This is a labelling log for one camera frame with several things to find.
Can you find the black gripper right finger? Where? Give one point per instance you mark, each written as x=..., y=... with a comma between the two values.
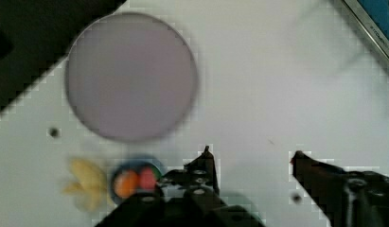
x=347, y=198

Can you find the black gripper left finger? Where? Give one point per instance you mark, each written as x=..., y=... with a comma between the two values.
x=195, y=181

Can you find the red toy fruit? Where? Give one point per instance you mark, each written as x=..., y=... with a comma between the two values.
x=147, y=178

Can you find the small blue bowl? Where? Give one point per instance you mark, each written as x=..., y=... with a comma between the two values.
x=136, y=163

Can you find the orange toy fruit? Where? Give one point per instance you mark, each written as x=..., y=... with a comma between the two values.
x=126, y=183

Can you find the yellow banana bunch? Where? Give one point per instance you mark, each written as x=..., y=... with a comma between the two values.
x=90, y=182

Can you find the round grey plate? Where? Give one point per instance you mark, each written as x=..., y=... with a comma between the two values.
x=130, y=77

